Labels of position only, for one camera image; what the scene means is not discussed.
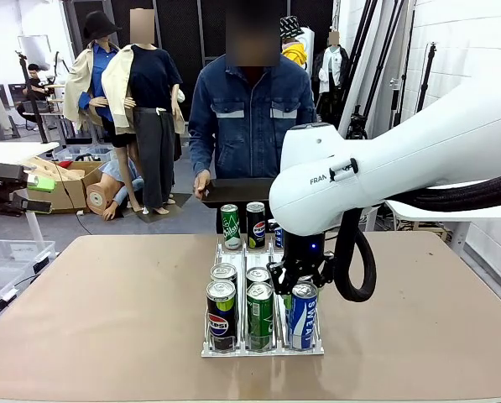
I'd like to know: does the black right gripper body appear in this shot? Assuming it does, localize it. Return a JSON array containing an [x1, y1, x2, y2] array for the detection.
[[283, 230, 327, 279]]

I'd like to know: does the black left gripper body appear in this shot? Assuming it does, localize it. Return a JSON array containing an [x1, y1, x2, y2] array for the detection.
[[0, 160, 30, 216]]

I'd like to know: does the green Chilsung cider can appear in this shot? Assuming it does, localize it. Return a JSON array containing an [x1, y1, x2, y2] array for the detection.
[[246, 281, 274, 353], [245, 266, 272, 289], [220, 203, 242, 252]]

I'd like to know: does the dark serving tray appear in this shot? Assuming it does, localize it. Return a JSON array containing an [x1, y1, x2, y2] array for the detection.
[[201, 177, 279, 210]]

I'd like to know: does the person right forearm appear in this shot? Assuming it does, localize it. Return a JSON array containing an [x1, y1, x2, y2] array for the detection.
[[188, 133, 218, 178]]

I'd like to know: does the person in blue denim jacket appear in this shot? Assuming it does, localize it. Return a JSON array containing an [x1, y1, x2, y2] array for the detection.
[[188, 3, 318, 234]]

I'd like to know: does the person right hand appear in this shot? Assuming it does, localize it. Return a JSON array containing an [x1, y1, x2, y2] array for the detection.
[[193, 169, 212, 202]]

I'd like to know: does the brown cardboard box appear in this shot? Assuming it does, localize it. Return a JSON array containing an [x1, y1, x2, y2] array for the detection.
[[25, 155, 105, 212]]

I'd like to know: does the white desk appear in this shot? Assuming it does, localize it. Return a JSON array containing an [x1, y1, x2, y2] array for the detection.
[[0, 141, 61, 253]]

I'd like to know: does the black Pepsi can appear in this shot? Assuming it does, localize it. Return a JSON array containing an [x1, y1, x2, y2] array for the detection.
[[206, 279, 238, 353], [245, 201, 267, 252], [210, 263, 238, 287]]

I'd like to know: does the lying mannequin in light blue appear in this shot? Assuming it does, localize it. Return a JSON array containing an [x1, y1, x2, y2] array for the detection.
[[86, 159, 146, 222]]

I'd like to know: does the white plastic can rack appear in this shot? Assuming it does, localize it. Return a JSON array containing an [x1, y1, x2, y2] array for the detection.
[[201, 233, 325, 359]]

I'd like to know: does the mannequin with blue shirt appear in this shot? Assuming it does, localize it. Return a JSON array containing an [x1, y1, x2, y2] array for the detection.
[[63, 24, 128, 149]]

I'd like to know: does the seated man in black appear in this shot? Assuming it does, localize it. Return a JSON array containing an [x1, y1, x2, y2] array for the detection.
[[16, 62, 55, 123]]

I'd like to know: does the mannequin with navy shirt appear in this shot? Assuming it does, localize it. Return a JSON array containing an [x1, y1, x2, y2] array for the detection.
[[102, 8, 187, 215]]

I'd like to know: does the white side table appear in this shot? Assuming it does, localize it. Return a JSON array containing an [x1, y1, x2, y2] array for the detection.
[[384, 180, 501, 255]]

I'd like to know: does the black brimmed hat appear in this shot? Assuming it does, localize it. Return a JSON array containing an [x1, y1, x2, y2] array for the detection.
[[81, 11, 123, 42]]

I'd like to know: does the mannequin with yellow jacket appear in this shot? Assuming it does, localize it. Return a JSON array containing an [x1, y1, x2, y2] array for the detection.
[[279, 36, 310, 71]]

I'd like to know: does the black light stand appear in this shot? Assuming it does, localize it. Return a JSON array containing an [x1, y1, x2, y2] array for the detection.
[[415, 41, 439, 114]]

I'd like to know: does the patterned bucket hat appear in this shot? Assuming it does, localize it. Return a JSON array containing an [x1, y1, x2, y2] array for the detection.
[[279, 15, 305, 39]]

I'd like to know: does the black right arm cable sleeve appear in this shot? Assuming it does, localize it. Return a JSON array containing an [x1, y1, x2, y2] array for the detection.
[[332, 170, 501, 303]]

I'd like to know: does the black camera tripod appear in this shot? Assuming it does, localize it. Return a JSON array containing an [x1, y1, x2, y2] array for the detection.
[[14, 50, 50, 144]]

